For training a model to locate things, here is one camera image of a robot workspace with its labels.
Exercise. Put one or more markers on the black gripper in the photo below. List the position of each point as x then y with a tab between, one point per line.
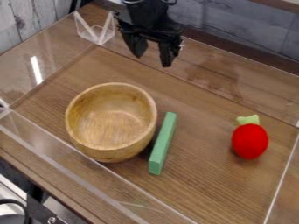
143	21

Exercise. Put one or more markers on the red toy fruit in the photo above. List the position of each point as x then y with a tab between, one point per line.
250	137

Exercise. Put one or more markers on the wooden bowl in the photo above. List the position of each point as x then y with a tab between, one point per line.
111	121

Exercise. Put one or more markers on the green rectangular block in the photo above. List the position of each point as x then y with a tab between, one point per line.
162	144

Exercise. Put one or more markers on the clear acrylic front wall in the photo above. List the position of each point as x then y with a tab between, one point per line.
89	188

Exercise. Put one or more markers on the black metal bracket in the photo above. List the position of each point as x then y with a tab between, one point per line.
41	215

